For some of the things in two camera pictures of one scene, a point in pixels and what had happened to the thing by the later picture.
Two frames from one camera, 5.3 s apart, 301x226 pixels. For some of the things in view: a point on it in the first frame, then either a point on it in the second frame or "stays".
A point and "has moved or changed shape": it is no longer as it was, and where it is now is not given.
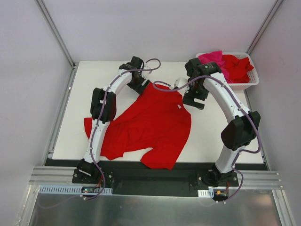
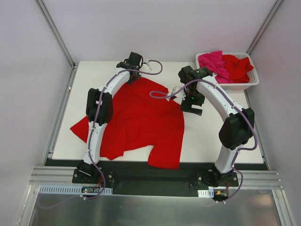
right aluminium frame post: (264, 26) stays
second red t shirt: (237, 69) stays
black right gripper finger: (191, 102) → (188, 108)
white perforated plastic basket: (254, 79) stays
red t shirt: (158, 119) has moved or changed shape
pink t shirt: (215, 57) stays
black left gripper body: (140, 85) → (134, 76)
